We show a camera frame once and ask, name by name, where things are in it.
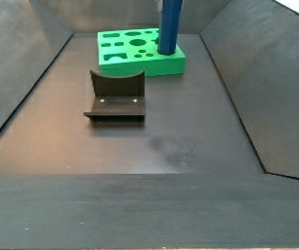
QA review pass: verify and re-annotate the black curved holder stand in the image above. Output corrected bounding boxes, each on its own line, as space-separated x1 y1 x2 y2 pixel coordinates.
83 71 146 118

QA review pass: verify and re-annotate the blue hexagon prism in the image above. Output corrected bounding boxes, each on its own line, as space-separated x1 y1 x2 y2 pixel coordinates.
155 0 183 55

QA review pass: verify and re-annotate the green shape sorter board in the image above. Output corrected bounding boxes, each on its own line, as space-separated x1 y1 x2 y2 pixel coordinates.
97 28 186 77

